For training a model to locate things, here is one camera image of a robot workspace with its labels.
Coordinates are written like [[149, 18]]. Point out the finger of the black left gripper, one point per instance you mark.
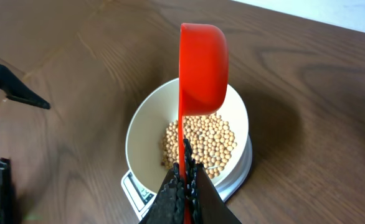
[[15, 90]]

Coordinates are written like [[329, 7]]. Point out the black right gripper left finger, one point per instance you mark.
[[169, 204]]

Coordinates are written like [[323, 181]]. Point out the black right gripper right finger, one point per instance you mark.
[[203, 203]]

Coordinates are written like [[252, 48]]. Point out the red plastic measuring scoop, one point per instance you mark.
[[203, 74]]

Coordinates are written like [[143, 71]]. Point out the white digital kitchen scale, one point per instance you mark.
[[141, 199]]

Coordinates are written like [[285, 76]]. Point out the soybeans in bowl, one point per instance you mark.
[[211, 139]]

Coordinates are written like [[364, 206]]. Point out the cream round bowl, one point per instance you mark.
[[149, 123]]

